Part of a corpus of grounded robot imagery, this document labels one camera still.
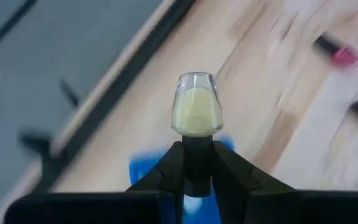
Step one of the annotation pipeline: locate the pale yellow nail polish bottle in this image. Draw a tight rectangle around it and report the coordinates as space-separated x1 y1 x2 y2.
170 72 224 198

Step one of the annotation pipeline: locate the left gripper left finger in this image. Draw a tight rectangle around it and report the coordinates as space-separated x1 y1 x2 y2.
126 141 185 224

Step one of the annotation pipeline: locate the pink and black marker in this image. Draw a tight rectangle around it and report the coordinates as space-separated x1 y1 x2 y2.
313 32 358 70

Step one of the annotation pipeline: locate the black table clamp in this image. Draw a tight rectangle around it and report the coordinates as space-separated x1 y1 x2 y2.
19 129 55 162

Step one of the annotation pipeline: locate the blue plastic basket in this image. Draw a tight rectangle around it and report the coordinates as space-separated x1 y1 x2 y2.
128 133 236 224

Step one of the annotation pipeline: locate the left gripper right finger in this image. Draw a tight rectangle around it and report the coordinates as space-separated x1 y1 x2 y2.
212 141 304 224

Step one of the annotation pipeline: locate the black metal table frame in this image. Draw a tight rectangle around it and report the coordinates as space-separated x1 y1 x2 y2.
29 0 197 195

